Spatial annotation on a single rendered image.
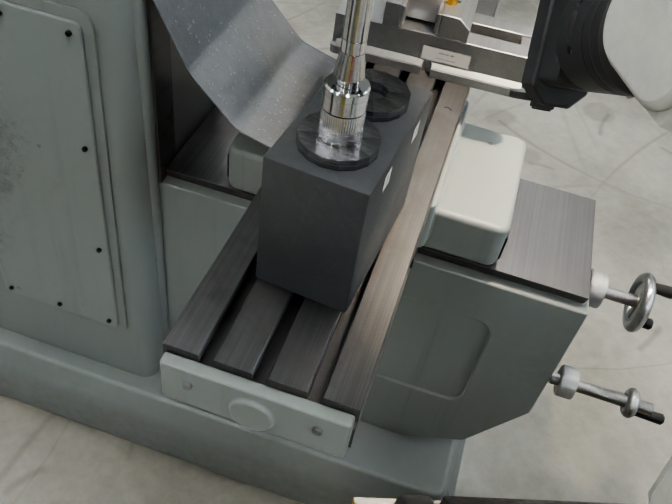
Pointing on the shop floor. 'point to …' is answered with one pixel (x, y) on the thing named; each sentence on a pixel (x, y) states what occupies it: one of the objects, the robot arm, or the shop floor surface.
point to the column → (89, 174)
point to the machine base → (223, 432)
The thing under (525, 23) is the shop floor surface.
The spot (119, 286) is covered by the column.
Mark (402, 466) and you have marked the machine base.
